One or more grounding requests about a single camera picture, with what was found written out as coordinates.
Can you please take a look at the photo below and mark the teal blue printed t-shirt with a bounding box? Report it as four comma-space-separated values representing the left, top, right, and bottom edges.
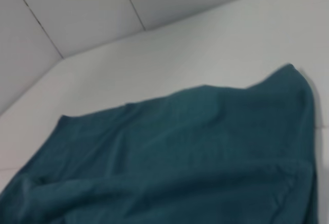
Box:
0, 63, 319, 224

